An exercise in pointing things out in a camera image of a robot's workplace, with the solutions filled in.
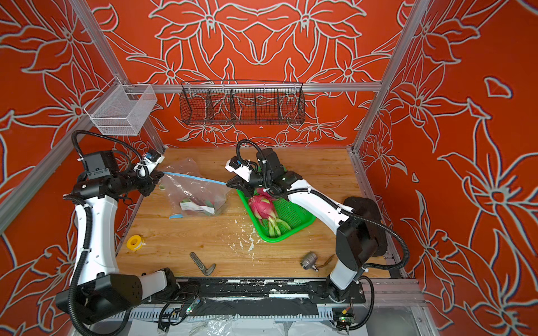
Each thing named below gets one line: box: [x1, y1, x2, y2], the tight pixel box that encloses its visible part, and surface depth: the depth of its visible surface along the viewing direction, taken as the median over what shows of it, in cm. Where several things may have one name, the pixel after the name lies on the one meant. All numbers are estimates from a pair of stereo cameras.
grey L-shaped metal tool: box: [189, 252, 217, 276], surface depth 79 cm
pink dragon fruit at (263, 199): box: [249, 186, 279, 207], surface depth 87 cm
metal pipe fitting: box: [299, 251, 319, 273], surface depth 79 cm
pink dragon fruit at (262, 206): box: [248, 187, 292, 238], surface depth 87 cm
